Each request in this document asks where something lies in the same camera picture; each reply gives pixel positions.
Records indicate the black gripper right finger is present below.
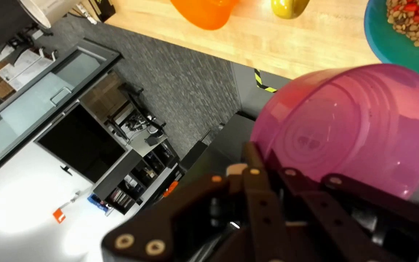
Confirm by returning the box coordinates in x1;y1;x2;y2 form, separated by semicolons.
267;155;419;262

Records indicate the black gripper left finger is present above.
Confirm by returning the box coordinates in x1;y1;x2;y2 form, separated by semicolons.
101;142;288;262

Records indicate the purple plastic bowl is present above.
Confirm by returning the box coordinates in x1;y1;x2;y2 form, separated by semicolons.
251;63;419;201

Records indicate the teal blue bowl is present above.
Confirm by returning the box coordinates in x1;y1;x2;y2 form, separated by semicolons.
363;0;419;88

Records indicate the orange bowl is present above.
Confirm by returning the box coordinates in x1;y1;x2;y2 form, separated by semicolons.
169;0;240;32

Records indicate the dark bookshelf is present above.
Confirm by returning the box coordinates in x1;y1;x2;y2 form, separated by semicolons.
92;140;187;216

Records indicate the blue item on bookshelf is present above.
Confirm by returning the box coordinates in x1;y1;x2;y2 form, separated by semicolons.
86;194;111;213

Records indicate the black television screen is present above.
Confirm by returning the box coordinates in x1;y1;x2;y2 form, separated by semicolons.
34;104;128;184

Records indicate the glass door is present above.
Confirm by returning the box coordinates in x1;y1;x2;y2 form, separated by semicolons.
0;41;124;184

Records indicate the yellow cup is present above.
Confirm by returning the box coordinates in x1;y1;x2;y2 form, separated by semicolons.
270;0;312;21

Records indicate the white cup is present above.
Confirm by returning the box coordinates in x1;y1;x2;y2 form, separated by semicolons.
18;0;83;29

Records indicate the orange wall sign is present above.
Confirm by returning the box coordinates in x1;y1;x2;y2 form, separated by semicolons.
53;208;69;224

